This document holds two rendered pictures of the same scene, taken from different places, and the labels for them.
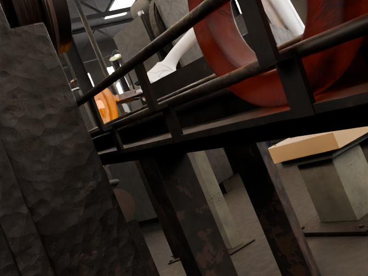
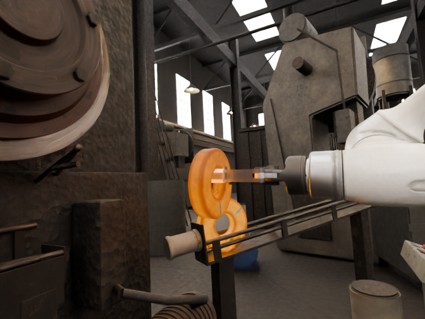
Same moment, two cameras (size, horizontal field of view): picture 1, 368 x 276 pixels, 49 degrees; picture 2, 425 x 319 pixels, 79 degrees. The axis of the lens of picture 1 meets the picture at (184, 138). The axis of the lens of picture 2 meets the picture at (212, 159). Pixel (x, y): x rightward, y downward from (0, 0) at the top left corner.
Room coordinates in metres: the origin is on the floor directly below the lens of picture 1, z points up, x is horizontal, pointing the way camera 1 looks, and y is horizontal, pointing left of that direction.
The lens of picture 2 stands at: (1.21, -0.24, 0.83)
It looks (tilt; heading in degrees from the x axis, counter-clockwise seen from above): 5 degrees up; 54
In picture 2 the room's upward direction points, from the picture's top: 3 degrees counter-clockwise
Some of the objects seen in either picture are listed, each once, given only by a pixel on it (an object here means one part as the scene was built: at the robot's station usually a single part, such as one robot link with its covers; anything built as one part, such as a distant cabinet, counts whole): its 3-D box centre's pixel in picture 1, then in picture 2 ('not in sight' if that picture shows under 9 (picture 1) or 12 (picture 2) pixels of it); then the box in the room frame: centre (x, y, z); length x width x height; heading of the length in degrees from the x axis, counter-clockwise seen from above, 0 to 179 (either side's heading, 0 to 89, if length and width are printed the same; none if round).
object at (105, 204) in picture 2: not in sight; (98, 250); (1.35, 0.43, 0.68); 0.11 x 0.08 x 0.24; 118
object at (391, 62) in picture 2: not in sight; (397, 123); (9.92, 2.57, 2.25); 0.92 x 0.92 x 4.50
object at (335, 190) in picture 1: (339, 183); not in sight; (1.81, -0.56, 0.16); 0.40 x 0.40 x 0.31; 32
